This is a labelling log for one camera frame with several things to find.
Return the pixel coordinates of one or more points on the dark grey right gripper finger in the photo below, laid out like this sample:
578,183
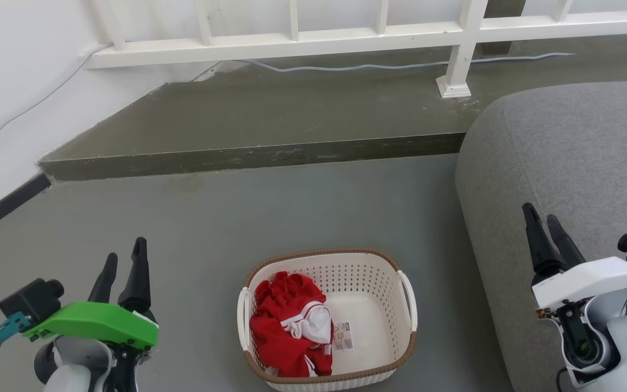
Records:
541,250
566,250

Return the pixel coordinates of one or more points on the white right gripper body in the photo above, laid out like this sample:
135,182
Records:
591,280

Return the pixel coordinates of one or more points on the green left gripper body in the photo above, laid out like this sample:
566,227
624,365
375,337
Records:
93,322

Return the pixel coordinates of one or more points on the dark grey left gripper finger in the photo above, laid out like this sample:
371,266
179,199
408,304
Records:
103,286
137,283

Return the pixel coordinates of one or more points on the white plastic laundry basket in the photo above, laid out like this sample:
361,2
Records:
370,283

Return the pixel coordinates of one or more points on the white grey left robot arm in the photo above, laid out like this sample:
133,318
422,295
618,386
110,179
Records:
77,370

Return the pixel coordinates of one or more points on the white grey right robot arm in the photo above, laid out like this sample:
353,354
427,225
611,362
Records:
624,348

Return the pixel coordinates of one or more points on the grey fabric sofa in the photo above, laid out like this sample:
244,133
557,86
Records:
575,158

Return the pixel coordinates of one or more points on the black baseboard strip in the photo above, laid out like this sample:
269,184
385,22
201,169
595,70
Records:
3,206

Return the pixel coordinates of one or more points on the red and white garment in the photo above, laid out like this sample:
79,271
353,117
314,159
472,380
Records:
281,332

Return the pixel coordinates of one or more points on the paper label sticker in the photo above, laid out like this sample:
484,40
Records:
343,336

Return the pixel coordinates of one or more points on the white wooden railing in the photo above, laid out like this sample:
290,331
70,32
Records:
292,41

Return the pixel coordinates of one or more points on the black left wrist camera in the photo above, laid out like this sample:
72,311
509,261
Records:
33,298

